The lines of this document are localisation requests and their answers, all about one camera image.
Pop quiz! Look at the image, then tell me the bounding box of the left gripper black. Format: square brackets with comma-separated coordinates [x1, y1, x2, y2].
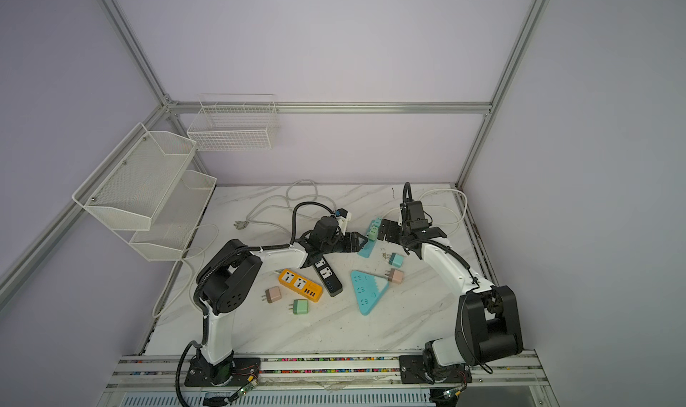
[322, 231, 368, 255]

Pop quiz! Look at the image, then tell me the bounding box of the teal adapter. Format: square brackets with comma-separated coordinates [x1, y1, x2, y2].
[382, 253, 405, 269]

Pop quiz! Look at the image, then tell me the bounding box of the black power strip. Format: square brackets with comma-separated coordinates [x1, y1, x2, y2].
[313, 254, 343, 297]

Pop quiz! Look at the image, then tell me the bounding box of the blue power strip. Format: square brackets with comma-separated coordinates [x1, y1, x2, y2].
[357, 239, 376, 259]

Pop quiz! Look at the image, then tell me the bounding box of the pink adapter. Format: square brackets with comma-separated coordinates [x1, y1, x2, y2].
[385, 269, 405, 285]
[263, 287, 282, 303]

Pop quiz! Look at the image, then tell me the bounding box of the orange power strip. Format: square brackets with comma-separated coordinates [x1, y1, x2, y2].
[278, 269, 323, 303]

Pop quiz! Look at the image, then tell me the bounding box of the teal power strip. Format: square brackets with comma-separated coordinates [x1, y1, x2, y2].
[350, 270, 389, 316]

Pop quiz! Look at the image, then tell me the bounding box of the green adapter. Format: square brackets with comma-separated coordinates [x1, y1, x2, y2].
[289, 299, 310, 316]

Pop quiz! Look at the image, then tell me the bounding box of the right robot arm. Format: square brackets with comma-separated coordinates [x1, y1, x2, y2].
[379, 182, 523, 383]

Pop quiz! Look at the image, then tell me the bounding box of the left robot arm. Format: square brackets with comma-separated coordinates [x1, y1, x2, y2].
[187, 201, 369, 386]

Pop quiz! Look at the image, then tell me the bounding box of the green adapter far strip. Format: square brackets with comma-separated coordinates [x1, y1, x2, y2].
[366, 218, 382, 242]

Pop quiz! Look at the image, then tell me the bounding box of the white mesh two-tier shelf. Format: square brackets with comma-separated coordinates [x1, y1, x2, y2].
[73, 124, 216, 262]

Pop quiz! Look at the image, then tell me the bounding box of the white coiled cable right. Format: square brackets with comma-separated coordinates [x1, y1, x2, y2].
[379, 187, 469, 237]

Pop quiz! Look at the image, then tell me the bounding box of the grey cable with plug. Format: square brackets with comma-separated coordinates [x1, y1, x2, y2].
[233, 178, 338, 234]

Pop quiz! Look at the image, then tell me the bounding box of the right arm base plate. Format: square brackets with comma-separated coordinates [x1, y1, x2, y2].
[398, 355, 473, 386]

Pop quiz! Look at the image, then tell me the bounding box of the white wire basket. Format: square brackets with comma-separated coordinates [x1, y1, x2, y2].
[187, 94, 280, 152]

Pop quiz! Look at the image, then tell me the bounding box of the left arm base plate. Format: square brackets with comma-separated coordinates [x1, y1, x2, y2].
[183, 356, 261, 387]

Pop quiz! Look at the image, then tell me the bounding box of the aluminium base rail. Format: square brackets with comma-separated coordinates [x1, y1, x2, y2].
[98, 351, 558, 406]

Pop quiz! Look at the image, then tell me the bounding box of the aluminium frame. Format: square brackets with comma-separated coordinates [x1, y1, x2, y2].
[1, 0, 550, 318]

